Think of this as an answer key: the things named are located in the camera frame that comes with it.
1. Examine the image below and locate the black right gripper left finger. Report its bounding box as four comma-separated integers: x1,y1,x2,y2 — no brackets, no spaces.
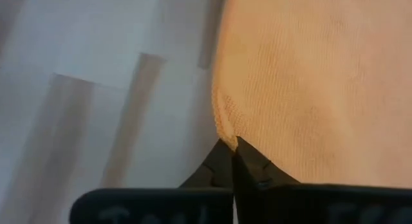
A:
69,138,234,224

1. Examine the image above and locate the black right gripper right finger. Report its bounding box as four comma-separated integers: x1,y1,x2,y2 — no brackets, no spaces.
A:
232,136,412,224

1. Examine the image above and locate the orange microfiber towel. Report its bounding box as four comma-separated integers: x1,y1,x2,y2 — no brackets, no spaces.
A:
211,0,412,189

